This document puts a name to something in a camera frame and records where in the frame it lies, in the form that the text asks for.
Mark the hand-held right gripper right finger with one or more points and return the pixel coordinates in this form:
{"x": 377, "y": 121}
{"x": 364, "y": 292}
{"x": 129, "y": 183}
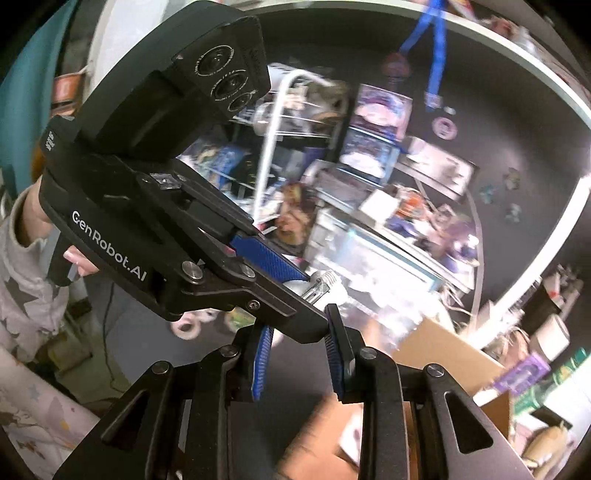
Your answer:
{"x": 336, "y": 364}

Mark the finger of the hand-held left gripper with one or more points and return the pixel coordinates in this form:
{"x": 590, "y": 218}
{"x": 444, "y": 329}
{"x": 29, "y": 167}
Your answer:
{"x": 268, "y": 261}
{"x": 277, "y": 304}

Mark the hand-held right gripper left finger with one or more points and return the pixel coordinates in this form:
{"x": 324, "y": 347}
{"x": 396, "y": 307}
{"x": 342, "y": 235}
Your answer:
{"x": 261, "y": 364}

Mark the small silver and white object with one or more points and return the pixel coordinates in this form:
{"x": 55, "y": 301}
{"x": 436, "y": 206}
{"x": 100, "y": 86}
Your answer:
{"x": 321, "y": 285}

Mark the cardboard box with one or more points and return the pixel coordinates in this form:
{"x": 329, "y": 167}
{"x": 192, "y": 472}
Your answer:
{"x": 443, "y": 355}

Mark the person's left hand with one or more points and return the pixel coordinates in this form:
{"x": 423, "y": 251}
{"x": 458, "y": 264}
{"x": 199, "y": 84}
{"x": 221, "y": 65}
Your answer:
{"x": 39, "y": 212}

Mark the brown illustrated pouch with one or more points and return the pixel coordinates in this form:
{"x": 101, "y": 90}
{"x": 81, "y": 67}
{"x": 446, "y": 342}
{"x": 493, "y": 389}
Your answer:
{"x": 295, "y": 212}

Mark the white tape roll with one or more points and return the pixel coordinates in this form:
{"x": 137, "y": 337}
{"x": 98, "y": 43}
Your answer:
{"x": 189, "y": 323}

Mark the white gooseneck tube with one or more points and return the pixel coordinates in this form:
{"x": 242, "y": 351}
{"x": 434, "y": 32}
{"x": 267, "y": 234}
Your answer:
{"x": 272, "y": 134}

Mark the blue character storage box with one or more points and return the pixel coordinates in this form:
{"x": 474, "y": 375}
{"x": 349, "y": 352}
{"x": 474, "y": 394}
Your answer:
{"x": 369, "y": 154}

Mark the purple box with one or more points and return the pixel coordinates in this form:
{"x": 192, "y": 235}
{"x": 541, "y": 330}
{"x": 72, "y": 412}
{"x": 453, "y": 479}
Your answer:
{"x": 521, "y": 374}

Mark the pink character storage box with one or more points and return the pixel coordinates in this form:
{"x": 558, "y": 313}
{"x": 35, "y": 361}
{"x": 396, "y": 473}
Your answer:
{"x": 381, "y": 108}

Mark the printed blanket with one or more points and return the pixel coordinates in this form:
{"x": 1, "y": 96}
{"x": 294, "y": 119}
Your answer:
{"x": 32, "y": 415}

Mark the white round humidifier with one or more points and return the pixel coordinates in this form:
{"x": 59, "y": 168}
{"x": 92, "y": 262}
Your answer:
{"x": 551, "y": 332}

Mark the round face sticker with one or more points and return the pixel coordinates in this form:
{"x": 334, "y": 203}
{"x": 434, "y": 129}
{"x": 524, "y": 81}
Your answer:
{"x": 445, "y": 127}

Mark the beige plush toy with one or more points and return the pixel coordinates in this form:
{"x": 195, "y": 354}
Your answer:
{"x": 547, "y": 443}

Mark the brown spring figure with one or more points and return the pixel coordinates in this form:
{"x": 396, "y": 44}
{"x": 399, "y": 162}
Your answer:
{"x": 395, "y": 68}

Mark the green glass bottle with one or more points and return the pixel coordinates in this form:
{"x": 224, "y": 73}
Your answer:
{"x": 572, "y": 364}

